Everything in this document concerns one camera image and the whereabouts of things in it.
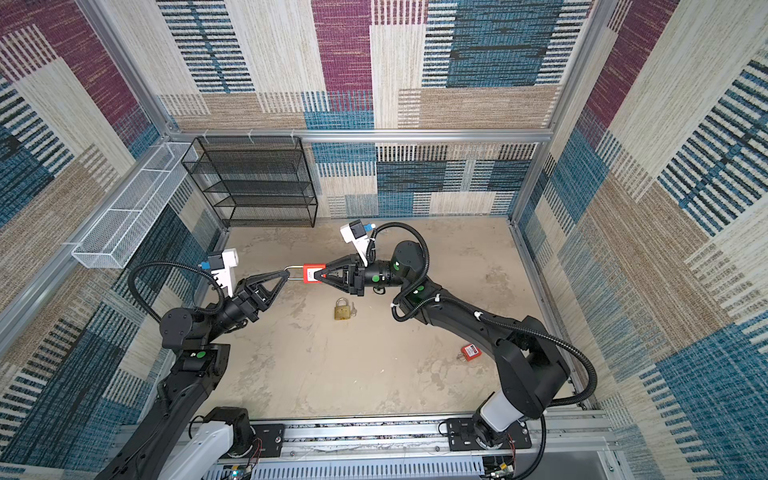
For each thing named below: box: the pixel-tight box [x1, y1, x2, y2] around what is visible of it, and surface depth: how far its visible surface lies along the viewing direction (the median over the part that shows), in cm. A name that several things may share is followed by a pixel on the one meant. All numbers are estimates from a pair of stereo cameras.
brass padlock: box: [334, 297, 351, 320], surface depth 98 cm
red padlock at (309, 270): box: [284, 263, 327, 284], surface depth 63 cm
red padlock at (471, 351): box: [461, 343, 483, 362], surface depth 87 cm
